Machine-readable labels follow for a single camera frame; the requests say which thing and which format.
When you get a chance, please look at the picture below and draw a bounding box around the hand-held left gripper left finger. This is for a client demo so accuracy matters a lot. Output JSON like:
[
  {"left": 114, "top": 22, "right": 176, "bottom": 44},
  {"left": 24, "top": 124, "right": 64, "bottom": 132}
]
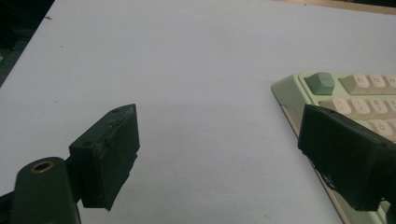
[{"left": 68, "top": 104, "right": 141, "bottom": 212}]

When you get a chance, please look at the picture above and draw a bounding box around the white table mat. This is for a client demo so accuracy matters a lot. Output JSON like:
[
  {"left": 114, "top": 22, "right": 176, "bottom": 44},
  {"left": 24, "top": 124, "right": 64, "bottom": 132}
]
[{"left": 0, "top": 0, "right": 396, "bottom": 224}]

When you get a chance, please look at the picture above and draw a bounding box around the green and beige keyboard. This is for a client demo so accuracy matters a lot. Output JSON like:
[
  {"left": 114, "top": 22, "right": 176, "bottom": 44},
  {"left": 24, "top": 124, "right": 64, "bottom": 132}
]
[{"left": 270, "top": 72, "right": 396, "bottom": 224}]

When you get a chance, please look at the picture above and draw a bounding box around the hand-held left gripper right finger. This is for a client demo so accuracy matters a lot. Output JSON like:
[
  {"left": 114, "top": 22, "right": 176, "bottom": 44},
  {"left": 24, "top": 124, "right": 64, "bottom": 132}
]
[{"left": 297, "top": 104, "right": 396, "bottom": 213}]

